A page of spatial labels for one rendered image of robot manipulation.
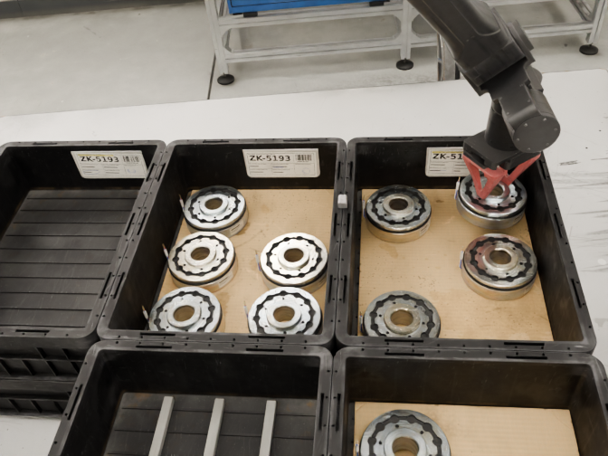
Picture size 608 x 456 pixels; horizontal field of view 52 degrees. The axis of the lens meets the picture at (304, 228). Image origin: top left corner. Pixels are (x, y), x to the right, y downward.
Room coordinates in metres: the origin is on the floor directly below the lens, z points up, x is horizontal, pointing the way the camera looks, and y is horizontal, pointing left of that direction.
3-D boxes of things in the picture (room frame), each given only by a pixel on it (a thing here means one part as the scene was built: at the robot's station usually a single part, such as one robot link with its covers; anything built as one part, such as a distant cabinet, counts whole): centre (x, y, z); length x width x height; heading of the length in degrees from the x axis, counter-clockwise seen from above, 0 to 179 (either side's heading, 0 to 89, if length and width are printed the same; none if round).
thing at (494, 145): (0.69, -0.30, 1.00); 0.10 x 0.07 x 0.07; 118
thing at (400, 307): (0.49, -0.12, 0.86); 0.05 x 0.05 x 0.01
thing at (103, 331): (0.64, 0.09, 0.92); 0.40 x 0.30 x 0.02; 170
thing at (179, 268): (0.65, 0.16, 0.86); 0.10 x 0.10 x 0.01
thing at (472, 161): (0.68, -0.29, 0.93); 0.07 x 0.07 x 0.09; 28
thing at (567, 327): (0.58, -0.20, 0.87); 0.40 x 0.30 x 0.11; 170
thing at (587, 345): (0.58, -0.20, 0.92); 0.40 x 0.30 x 0.02; 170
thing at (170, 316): (0.54, 0.18, 0.86); 0.05 x 0.05 x 0.01
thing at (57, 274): (0.69, 0.39, 0.87); 0.40 x 0.30 x 0.11; 170
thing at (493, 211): (0.69, -0.30, 0.88); 0.10 x 0.10 x 0.01
